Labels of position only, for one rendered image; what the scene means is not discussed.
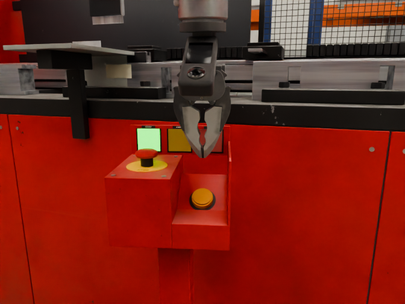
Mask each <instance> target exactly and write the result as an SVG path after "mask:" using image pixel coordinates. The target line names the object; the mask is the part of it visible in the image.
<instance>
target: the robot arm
mask: <svg viewBox="0 0 405 304"><path fill-rule="evenodd" d="M174 5H175V6H179V7H178V19H179V20H180V21H182V23H180V32H181V33H192V36H189V37H188V38H187V42H186V47H185V50H184V56H183V61H182V64H181V65H180V69H181V70H180V72H179V73H178V74H177V77H179V79H178V86H175V87H174V112H175V115H176V117H177V119H178V122H179V124H180V126H181V128H182V131H184V134H185V136H186V138H187V140H188V142H189V144H190V146H191V147H192V149H193V151H194V152H195V153H196V154H197V156H198V157H199V158H206V157H207V156H208V155H209V154H210V153H211V151H212V150H213V148H214V147H215V145H216V143H217V140H218V138H219V136H220V134H221V131H222V129H223V128H224V125H225V123H226V121H227V118H228V116H229V114H230V109H231V98H230V89H231V87H230V86H225V77H226V76H227V74H226V73H225V63H216V60H217V53H218V38H217V37H216V36H215V33H221V32H226V23H225V22H224V21H226V20H227V19H228V0H174ZM215 100H216V101H215ZM195 101H208V102H209V103H210V105H213V106H211V107H210V108H209V109H207V110H206V112H205V117H204V120H205V122H206V124H207V130H206V132H205V135H204V137H205V139H206V142H205V144H204V145H201V143H200V140H199V137H200V134H201V133H200V131H199V129H198V122H199V120H200V111H199V110H198V109H197V108H195V107H194V106H193V105H194V103H195ZM214 101H215V102H214Z"/></svg>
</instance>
